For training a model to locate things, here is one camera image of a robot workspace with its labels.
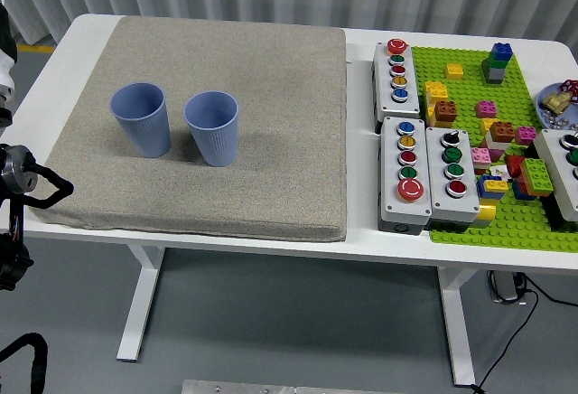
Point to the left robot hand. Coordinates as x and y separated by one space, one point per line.
5 41

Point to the blue ribbed cup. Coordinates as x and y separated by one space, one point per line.
144 136
217 141

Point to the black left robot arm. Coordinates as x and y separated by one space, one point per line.
13 172

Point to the grey-brown mat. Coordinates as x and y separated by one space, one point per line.
271 118

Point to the white table leg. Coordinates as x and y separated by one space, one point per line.
140 299
456 321

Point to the five-button box, small stop button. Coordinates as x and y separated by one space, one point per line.
408 96

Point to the five-button box, large stop button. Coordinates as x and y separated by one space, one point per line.
390 195

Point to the brown toy brick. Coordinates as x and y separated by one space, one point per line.
501 132
445 111

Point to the green brick baseplate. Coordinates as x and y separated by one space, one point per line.
469 89

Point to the dark green toy brick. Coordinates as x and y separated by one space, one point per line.
490 65

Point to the pink toy brick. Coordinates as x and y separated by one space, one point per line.
480 159
526 135
486 109

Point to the four-button box, black knob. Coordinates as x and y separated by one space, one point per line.
465 199

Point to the grey toy brick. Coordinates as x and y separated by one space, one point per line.
494 77

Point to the blue toy brick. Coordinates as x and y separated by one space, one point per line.
502 52

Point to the white toy brick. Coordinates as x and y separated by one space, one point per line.
494 145

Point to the blue and yellow brick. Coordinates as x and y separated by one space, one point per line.
492 186

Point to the yellow round toy brick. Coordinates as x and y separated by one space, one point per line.
487 212

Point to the red toy brick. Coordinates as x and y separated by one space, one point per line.
515 166

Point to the blue plate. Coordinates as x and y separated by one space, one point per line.
544 102

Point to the light green toy brick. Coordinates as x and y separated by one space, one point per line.
537 176

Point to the gold metal fitting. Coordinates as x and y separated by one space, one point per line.
555 101

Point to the grey power adapter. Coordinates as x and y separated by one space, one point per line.
503 287

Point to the white-topped button control box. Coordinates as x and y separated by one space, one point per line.
557 159

